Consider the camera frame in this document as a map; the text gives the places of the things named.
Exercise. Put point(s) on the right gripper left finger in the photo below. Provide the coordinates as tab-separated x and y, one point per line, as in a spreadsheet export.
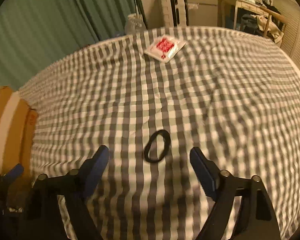
41	218

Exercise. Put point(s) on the wooden desk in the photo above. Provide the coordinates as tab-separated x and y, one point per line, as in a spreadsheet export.
248	6

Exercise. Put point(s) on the grey mini fridge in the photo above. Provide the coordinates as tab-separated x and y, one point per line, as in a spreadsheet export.
202	12

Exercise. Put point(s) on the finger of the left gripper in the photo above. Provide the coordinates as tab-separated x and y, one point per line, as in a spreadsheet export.
7	179

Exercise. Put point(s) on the large clear water bottle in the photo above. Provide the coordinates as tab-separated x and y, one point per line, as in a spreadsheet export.
134	24

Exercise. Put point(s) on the white suitcase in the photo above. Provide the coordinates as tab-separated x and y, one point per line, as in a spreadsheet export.
173	13

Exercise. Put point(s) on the green curtain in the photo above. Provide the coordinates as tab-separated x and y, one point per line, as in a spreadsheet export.
36	33

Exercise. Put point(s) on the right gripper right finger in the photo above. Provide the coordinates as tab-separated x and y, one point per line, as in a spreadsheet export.
256	218

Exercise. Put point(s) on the red white sachet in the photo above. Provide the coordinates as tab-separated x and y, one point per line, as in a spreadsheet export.
164	48

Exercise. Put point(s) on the grey white checkered bedsheet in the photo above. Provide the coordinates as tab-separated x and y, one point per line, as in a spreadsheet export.
235	96

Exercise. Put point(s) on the brown cardboard box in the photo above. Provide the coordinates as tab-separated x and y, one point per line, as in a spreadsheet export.
17	125

